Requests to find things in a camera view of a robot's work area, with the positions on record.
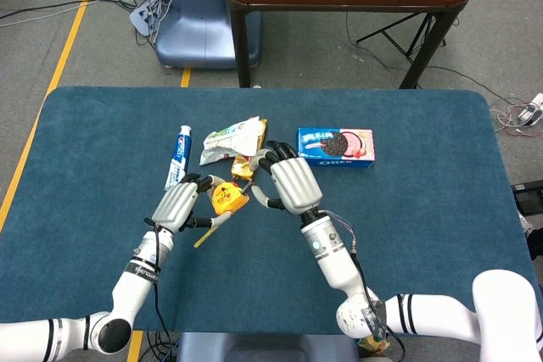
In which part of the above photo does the gold foil biscuit pack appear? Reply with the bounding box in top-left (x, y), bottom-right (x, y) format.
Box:
top-left (230, 118), bottom-right (268, 181)

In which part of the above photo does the yellow printed package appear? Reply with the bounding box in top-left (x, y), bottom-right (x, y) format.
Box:
top-left (359, 335), bottom-right (390, 357)

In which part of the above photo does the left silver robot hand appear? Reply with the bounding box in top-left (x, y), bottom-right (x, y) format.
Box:
top-left (151, 173), bottom-right (233, 236)

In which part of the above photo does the blue white toothpaste tube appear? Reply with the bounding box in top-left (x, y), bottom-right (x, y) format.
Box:
top-left (164, 125), bottom-right (193, 192)

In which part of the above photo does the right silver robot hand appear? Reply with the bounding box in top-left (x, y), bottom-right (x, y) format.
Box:
top-left (250, 140), bottom-right (323, 215)

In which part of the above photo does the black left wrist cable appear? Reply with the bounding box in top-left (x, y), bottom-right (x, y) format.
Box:
top-left (143, 216), bottom-right (176, 353)

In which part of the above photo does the teal blue table mat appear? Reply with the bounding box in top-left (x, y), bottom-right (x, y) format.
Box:
top-left (0, 85), bottom-right (543, 336)

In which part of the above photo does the yellow tape measure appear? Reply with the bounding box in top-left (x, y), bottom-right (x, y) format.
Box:
top-left (193, 181), bottom-right (255, 248)

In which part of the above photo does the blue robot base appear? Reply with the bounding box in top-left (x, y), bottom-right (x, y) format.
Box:
top-left (154, 0), bottom-right (263, 70)

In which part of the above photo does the black box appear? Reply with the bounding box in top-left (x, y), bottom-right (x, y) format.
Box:
top-left (511, 181), bottom-right (543, 215)

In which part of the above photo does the grey power strip plate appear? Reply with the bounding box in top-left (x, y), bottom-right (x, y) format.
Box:
top-left (129, 0), bottom-right (165, 36)

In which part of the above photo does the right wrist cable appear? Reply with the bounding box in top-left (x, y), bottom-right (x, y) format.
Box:
top-left (325, 210), bottom-right (407, 362)

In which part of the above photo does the white power strip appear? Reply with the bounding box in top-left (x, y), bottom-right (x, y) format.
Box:
top-left (517, 92), bottom-right (543, 128)

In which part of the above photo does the blue Oreo cookie box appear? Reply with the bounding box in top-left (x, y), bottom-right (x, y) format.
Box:
top-left (296, 126), bottom-right (375, 170)

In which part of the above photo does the black tripod stand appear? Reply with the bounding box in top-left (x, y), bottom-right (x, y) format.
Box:
top-left (355, 12), bottom-right (447, 69)

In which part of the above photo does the grey blue robot torso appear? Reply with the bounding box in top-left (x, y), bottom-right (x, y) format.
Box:
top-left (176, 331), bottom-right (360, 362)

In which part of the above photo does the crumpled white snack bag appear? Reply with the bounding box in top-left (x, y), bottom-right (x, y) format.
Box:
top-left (199, 115), bottom-right (264, 167)

